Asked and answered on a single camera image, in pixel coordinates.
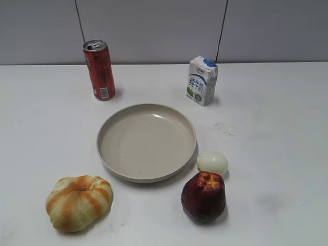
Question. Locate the beige round plate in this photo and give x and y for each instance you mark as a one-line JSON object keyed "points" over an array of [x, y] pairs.
{"points": [[147, 143]]}

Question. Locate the dark red apple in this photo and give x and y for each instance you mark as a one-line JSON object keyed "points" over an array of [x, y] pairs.
{"points": [[203, 197]]}

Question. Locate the white blue milk carton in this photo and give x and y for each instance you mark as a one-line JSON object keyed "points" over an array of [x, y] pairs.
{"points": [[202, 78]]}

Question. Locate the white egg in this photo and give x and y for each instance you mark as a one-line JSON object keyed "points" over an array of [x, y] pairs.
{"points": [[213, 162]]}

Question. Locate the red soda can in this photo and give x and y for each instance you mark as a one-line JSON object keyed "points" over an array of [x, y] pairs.
{"points": [[98, 61]]}

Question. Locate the orange striped pumpkin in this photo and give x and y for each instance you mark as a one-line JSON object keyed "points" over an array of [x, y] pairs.
{"points": [[76, 202]]}

